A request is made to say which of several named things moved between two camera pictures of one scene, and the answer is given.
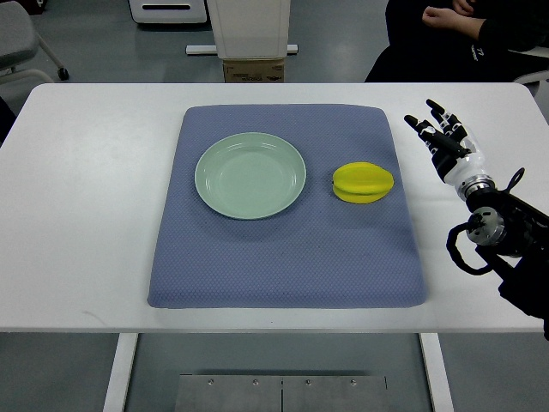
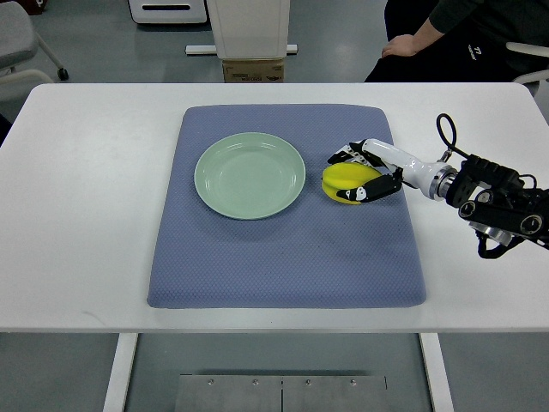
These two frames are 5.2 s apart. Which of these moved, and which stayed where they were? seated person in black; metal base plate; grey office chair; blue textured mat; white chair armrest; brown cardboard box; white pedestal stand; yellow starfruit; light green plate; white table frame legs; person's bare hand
Moved: white chair armrest; yellow starfruit; person's bare hand
Stayed: white pedestal stand; seated person in black; light green plate; blue textured mat; grey office chair; brown cardboard box; metal base plate; white table frame legs
